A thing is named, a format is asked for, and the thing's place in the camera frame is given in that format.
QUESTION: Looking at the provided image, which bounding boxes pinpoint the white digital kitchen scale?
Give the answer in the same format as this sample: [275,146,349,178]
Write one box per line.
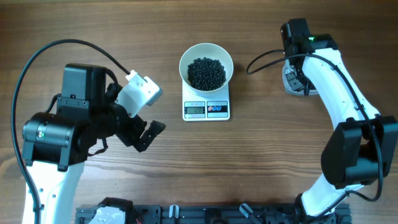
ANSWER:
[182,83,231,122]

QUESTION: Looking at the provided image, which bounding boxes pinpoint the white ceramic bowl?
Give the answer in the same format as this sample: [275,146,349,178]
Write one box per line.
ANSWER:
[179,43,234,96]

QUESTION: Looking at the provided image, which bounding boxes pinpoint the clear plastic container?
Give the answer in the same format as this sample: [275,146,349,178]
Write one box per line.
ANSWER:
[282,60,318,96]

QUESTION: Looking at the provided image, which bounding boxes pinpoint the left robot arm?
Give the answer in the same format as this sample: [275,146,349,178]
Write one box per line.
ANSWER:
[22,63,165,223]

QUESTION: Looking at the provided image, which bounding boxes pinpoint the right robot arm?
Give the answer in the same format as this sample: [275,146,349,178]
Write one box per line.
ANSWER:
[280,18,397,222]

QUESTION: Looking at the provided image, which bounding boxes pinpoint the left black camera cable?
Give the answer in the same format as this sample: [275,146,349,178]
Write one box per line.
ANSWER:
[11,39,131,224]

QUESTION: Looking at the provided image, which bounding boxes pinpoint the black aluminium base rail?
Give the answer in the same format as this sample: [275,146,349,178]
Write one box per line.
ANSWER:
[75,203,353,224]

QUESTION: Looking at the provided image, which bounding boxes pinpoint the black beans in bowl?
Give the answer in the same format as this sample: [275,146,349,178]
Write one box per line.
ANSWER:
[187,57,226,91]

